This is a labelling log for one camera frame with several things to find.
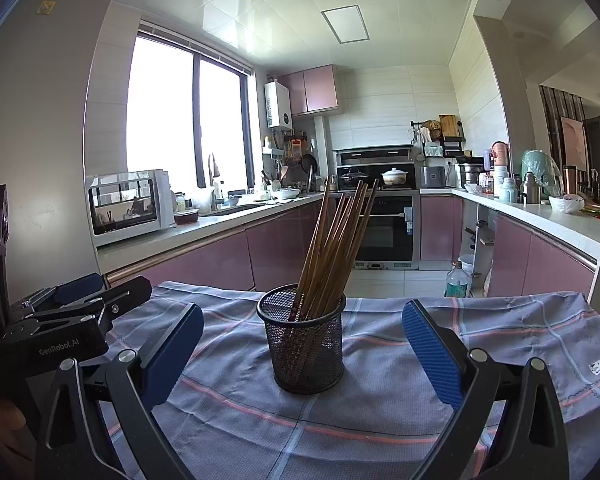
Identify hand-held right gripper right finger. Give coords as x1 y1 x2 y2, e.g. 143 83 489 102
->
401 299 571 480

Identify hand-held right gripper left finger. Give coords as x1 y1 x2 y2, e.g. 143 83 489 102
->
32 302 205 480

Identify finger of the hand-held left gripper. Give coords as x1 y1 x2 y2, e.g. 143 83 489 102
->
17 276 153 335
10 272 105 318

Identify black mesh holder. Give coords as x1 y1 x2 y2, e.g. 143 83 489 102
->
256 284 347 395

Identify bunch of chopsticks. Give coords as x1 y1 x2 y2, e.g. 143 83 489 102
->
286 176 381 383

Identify person's left hand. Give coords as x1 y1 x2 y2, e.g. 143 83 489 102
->
0 394 28 443

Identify oil bottle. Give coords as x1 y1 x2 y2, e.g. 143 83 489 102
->
445 260 472 298

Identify white microwave oven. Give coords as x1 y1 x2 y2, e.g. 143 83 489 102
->
85 169 177 248

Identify pink lower kitchen cabinets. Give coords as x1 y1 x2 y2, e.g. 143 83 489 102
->
105 195 338 293
485 212 598 301

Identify pink lower cabinet door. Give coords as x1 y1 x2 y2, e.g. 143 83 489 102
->
420 195 463 263

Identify grey checked tablecloth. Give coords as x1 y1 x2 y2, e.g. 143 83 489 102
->
100 280 600 480

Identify black built-in oven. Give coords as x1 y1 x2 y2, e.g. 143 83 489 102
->
336 191 421 268

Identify grey rice cooker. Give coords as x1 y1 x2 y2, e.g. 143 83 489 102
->
420 166 448 190

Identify grey refrigerator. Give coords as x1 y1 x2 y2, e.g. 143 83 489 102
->
0 0 126 306

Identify steel steamer pot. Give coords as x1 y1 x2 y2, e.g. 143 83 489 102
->
457 157 486 188

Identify kitchen window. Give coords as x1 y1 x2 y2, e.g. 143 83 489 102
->
126 20 257 191

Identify black pot with glass lid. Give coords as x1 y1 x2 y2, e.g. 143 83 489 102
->
339 167 371 188

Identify white bowl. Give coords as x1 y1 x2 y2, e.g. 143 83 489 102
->
549 194 585 215

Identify steel range hood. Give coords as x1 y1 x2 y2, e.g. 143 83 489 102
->
332 145 415 165

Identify pink kettle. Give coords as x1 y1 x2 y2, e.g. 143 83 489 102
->
489 141 511 171

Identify green covered appliance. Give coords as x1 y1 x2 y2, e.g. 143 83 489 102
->
521 149 563 198

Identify ceiling light panel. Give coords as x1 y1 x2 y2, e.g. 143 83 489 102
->
321 5 371 44

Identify black wall rack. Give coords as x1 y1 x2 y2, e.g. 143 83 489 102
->
411 115 466 158

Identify white wall water heater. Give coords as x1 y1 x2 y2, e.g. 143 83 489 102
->
264 81 294 128

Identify pink wall cabinet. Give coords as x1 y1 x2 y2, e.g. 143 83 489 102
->
277 65 339 117

